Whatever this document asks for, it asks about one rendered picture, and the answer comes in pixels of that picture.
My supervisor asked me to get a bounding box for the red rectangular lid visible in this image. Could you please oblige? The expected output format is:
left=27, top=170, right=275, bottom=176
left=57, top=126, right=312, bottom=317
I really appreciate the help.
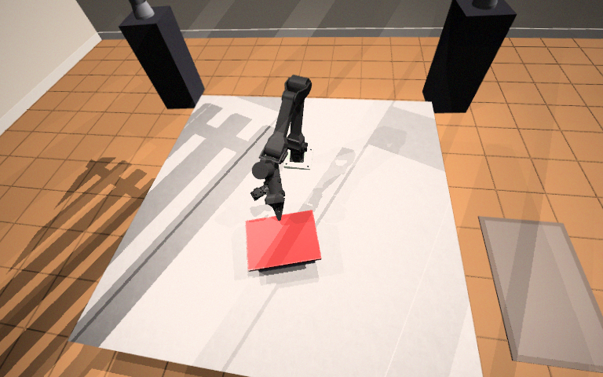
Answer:
left=245, top=210, right=322, bottom=272

